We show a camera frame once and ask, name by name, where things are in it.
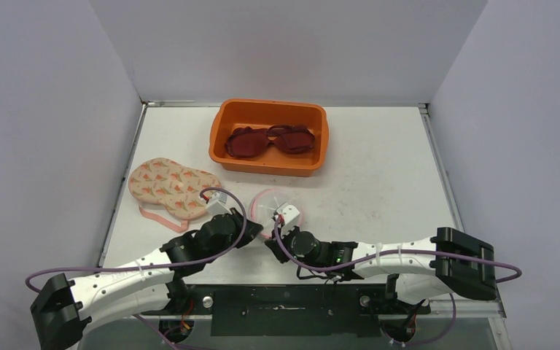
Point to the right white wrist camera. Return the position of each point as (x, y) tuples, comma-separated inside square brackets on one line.
[(288, 214)]

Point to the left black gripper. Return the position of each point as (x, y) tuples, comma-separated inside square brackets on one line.
[(251, 231)]

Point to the white mesh laundry bag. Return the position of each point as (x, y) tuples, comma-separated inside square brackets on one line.
[(263, 205)]

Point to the orange plastic tub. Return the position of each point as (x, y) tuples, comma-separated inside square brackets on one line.
[(240, 113)]

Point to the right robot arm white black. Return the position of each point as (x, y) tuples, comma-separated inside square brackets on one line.
[(448, 262)]

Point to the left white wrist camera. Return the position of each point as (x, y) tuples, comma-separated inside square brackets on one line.
[(218, 204)]

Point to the floral padded bra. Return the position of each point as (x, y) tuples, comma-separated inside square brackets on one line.
[(169, 193)]

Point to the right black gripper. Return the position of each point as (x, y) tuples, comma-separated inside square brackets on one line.
[(279, 240)]

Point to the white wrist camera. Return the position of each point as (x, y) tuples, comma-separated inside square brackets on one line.
[(288, 214), (218, 204)]

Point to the dark red bra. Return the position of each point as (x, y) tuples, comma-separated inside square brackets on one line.
[(253, 142)]

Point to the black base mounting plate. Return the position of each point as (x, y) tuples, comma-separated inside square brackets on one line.
[(291, 310)]

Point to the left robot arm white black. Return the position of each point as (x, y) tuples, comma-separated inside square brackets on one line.
[(66, 309)]

